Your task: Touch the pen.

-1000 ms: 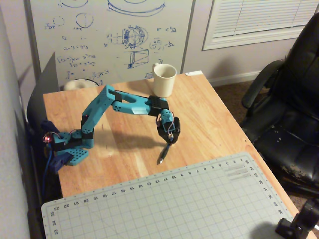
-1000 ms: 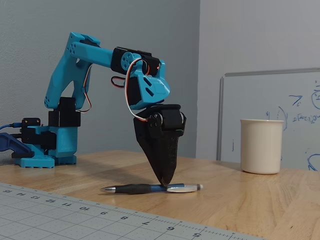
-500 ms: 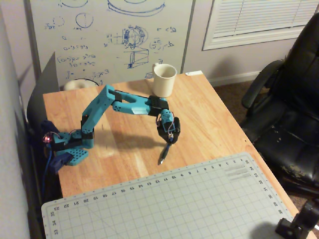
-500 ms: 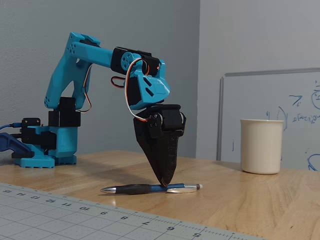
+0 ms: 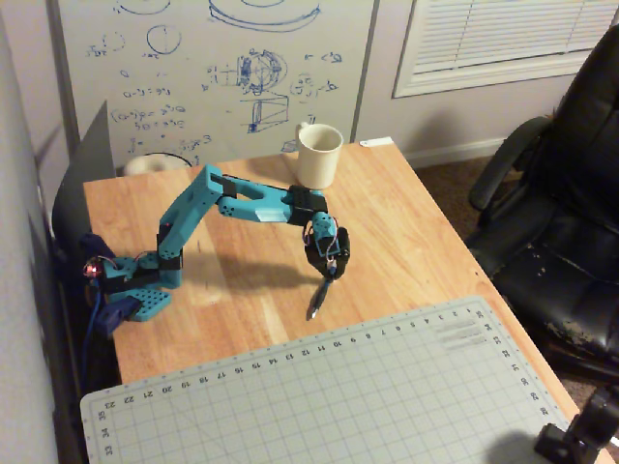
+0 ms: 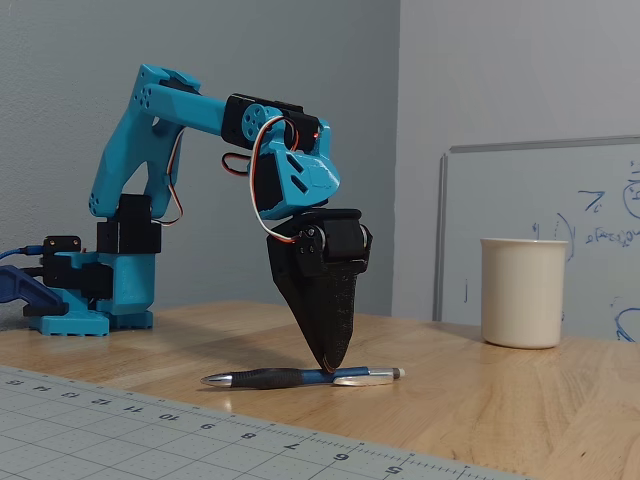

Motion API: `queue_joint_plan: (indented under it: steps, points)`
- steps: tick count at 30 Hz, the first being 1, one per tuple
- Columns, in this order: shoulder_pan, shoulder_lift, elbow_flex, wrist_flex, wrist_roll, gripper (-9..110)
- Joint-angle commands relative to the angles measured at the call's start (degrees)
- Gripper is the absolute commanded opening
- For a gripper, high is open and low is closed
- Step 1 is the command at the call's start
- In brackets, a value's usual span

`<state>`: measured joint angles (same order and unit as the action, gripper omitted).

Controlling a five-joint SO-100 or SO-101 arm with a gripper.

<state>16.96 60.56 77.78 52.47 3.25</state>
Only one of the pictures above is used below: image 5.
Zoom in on grey gridded cutting mat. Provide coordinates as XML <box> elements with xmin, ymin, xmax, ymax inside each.
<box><xmin>79</xmin><ymin>294</ymin><xmax>573</xmax><ymax>464</ymax></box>

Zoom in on whiteboard with blue drawings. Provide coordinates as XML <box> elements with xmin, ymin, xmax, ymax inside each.
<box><xmin>46</xmin><ymin>0</ymin><xmax>382</xmax><ymax>169</ymax></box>

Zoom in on black leather office chair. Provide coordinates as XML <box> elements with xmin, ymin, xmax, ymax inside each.
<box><xmin>465</xmin><ymin>21</ymin><xmax>619</xmax><ymax>388</ymax></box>

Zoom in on blue table clamp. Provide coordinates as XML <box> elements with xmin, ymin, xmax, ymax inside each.
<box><xmin>93</xmin><ymin>298</ymin><xmax>141</xmax><ymax>337</ymax></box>
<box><xmin>78</xmin><ymin>231</ymin><xmax>118</xmax><ymax>272</ymax></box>

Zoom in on white tape roll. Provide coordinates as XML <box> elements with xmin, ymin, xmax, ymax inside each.
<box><xmin>122</xmin><ymin>152</ymin><xmax>193</xmax><ymax>177</ymax></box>

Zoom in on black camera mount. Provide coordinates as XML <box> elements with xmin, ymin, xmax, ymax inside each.
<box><xmin>533</xmin><ymin>386</ymin><xmax>619</xmax><ymax>464</ymax></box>

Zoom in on blue pen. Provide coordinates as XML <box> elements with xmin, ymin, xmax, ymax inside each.
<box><xmin>305</xmin><ymin>268</ymin><xmax>337</xmax><ymax>321</ymax></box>

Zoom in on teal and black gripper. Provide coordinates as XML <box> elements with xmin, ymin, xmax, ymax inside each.
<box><xmin>303</xmin><ymin>211</ymin><xmax>352</xmax><ymax>281</ymax></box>

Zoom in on cream ceramic mug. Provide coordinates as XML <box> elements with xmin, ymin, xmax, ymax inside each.
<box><xmin>295</xmin><ymin>121</ymin><xmax>345</xmax><ymax>191</ymax></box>

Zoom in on white window blinds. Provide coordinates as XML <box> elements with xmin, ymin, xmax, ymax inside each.
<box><xmin>392</xmin><ymin>0</ymin><xmax>619</xmax><ymax>100</ymax></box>

